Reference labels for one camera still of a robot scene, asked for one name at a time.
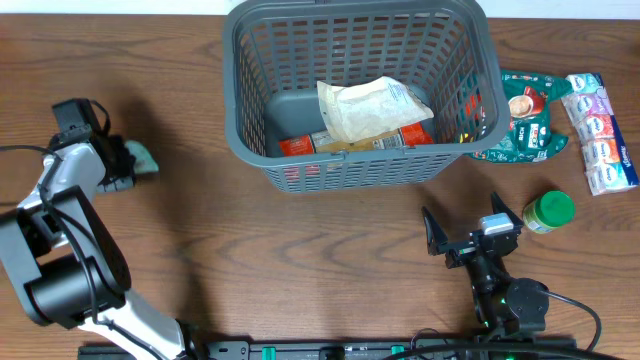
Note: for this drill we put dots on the grey plastic basket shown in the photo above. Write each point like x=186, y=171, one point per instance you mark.
x=276, y=52

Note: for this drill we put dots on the green coffee bag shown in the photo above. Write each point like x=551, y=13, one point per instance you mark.
x=530, y=138

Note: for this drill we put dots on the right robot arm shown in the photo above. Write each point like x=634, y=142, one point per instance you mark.
x=506, y=305

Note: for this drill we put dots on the tissue pack multipack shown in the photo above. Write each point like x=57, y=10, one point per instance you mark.
x=608, y=166

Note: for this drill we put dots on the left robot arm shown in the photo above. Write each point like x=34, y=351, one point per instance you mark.
x=64, y=265

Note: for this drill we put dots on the orange pasta package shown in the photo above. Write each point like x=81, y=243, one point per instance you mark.
x=323, y=142

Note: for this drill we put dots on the light blue wipes packet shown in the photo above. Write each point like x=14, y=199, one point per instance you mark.
x=144, y=165

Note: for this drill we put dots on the green lid jar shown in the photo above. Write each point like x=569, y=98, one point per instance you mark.
x=549, y=212

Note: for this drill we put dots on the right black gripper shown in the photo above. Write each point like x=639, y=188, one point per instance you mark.
x=470, y=246

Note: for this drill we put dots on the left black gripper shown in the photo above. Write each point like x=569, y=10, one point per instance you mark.
x=129, y=173

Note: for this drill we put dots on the beige paper pouch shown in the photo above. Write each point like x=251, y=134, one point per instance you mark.
x=359, y=112

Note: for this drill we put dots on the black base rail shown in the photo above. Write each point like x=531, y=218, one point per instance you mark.
x=242, y=350

